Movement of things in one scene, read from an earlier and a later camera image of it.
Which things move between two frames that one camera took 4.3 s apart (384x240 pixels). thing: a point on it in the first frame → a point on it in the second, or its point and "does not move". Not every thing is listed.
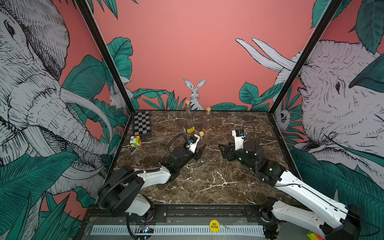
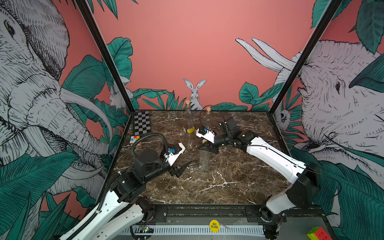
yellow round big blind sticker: (214, 226) does not move
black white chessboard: (142, 124) does not move
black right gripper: (224, 155) → (210, 146)
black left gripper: (198, 155) → (180, 171)
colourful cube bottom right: (313, 236) does not move
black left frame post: (104, 50) does not move
